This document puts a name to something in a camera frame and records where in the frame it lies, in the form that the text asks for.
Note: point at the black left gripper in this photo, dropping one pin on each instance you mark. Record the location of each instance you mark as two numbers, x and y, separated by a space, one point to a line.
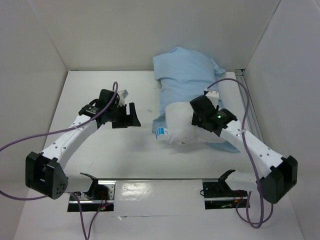
130 120

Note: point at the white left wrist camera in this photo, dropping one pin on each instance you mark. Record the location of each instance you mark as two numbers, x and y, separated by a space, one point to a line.
122 94

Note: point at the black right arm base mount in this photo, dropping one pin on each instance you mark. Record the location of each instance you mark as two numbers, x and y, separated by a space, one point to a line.
218 195

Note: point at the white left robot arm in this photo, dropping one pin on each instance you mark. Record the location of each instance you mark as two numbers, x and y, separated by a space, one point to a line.
44 171

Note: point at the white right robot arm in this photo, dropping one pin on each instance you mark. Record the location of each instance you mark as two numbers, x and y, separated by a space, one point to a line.
276 174

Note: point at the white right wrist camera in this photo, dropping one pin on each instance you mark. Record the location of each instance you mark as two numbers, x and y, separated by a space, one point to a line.
213 96

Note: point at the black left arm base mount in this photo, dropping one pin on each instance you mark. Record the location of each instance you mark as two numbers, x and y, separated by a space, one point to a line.
91 194

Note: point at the white pillow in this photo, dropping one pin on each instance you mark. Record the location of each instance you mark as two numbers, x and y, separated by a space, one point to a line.
178 129

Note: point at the light blue green pillowcase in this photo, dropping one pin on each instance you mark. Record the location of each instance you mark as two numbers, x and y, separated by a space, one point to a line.
184 74

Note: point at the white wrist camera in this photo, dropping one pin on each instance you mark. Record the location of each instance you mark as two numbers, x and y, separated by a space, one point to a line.
213 96
122 94

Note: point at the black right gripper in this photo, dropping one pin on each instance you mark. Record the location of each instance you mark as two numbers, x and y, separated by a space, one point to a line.
197 119

